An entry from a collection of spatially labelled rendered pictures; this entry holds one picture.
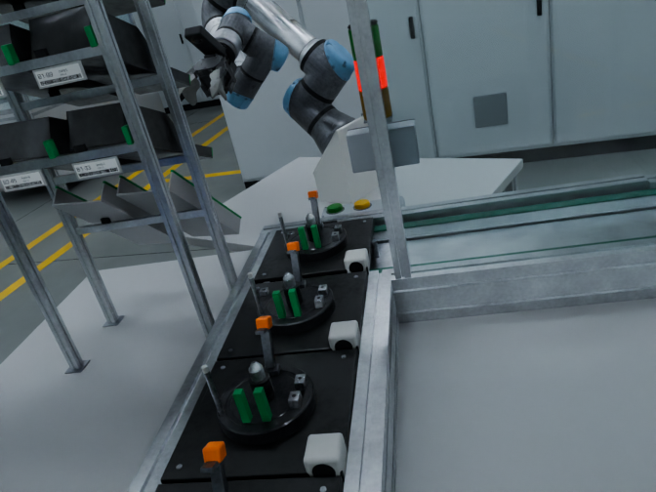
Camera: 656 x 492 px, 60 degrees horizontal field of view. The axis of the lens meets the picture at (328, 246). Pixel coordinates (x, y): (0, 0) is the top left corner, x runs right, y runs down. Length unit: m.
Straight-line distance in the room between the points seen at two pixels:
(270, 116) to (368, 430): 3.82
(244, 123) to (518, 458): 3.95
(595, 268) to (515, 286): 0.14
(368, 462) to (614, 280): 0.60
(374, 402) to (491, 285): 0.39
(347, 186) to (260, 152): 2.92
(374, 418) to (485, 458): 0.17
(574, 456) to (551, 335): 0.27
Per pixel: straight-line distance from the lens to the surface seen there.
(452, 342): 1.07
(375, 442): 0.76
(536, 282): 1.11
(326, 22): 4.20
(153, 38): 1.15
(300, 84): 1.80
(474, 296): 1.10
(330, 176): 1.73
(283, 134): 4.47
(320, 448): 0.73
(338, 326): 0.92
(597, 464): 0.87
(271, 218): 1.77
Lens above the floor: 1.50
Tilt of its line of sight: 25 degrees down
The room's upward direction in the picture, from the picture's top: 13 degrees counter-clockwise
